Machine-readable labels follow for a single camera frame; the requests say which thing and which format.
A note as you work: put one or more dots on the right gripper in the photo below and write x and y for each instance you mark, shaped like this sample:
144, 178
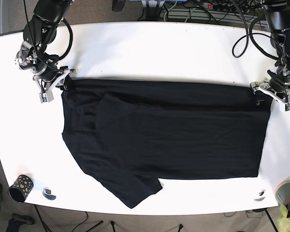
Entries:
47, 81

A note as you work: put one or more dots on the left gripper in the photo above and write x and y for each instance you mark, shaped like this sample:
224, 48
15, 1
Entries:
274, 88

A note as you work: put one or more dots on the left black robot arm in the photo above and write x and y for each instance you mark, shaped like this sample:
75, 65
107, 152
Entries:
277, 16

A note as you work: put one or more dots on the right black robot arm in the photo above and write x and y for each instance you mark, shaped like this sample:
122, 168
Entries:
38, 33

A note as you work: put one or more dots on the grey tape roll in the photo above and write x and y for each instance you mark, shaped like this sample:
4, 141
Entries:
282, 193

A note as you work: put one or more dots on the black gold-dotted cup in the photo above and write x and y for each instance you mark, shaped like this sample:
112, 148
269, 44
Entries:
21, 188

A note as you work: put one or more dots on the green potted plant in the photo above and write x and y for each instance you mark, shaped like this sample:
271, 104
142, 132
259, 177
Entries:
284, 220

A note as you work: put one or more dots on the right table cable grommet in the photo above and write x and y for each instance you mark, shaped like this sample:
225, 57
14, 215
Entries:
261, 195

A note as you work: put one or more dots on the table cable grommet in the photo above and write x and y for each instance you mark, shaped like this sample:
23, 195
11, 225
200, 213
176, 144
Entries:
261, 195
47, 193

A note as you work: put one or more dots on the left table cable grommet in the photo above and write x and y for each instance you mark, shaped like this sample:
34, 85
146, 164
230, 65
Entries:
47, 193

